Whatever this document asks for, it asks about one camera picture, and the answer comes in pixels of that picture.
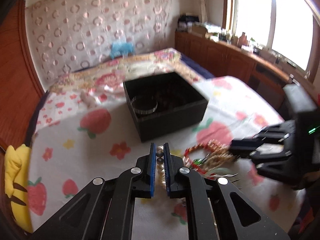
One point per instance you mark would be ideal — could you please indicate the silver metal bangle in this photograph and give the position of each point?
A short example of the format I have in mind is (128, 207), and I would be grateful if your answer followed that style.
(145, 112)

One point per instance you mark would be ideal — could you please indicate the green jade bangle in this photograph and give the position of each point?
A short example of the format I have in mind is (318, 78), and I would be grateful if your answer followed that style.
(220, 171)

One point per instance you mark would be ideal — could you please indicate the wooden framed window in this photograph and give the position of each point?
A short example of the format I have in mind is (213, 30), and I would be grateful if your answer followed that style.
(252, 5)

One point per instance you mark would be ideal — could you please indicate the circle pattern sheer curtain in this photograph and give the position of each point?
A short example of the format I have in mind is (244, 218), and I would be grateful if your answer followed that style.
(87, 17)

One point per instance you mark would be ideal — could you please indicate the beige window curtain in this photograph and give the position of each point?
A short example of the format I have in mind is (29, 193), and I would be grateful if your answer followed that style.
(201, 0)

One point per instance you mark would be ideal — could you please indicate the wooden window cabinet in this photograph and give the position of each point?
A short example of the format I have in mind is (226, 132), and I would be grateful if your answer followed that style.
(225, 60)

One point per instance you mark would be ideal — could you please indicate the blue fluffy bag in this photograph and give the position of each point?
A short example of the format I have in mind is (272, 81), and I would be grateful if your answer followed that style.
(120, 48)

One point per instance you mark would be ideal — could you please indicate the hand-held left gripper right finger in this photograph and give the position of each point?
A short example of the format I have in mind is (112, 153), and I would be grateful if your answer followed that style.
(167, 170)

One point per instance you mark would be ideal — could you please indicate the silver hairpin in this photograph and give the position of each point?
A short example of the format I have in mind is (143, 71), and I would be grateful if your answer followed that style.
(232, 176)

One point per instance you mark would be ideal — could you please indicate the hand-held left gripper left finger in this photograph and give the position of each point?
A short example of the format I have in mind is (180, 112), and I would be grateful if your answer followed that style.
(153, 170)

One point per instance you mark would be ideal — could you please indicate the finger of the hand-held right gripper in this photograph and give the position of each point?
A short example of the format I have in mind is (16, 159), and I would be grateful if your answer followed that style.
(270, 160)
(241, 145)

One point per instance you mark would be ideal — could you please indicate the strawberry print blanket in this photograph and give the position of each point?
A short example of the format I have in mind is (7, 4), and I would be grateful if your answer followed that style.
(100, 140)

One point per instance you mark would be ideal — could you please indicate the black jewelry box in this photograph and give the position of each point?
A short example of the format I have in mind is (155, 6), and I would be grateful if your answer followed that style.
(170, 125)

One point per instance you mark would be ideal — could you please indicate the dark blue bedsheet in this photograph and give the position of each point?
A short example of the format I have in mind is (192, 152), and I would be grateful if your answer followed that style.
(197, 67)

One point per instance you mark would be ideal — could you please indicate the yellow plush toy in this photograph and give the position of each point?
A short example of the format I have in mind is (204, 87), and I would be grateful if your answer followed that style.
(17, 170)

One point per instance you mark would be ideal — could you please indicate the row of countertop clutter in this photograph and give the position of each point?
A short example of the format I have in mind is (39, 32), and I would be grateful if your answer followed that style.
(207, 28)

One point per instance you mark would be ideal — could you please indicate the floral quilt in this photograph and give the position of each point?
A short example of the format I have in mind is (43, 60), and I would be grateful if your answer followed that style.
(150, 60)

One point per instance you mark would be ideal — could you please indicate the pink bottle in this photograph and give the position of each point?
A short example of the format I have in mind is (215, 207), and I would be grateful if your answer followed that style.
(243, 40)

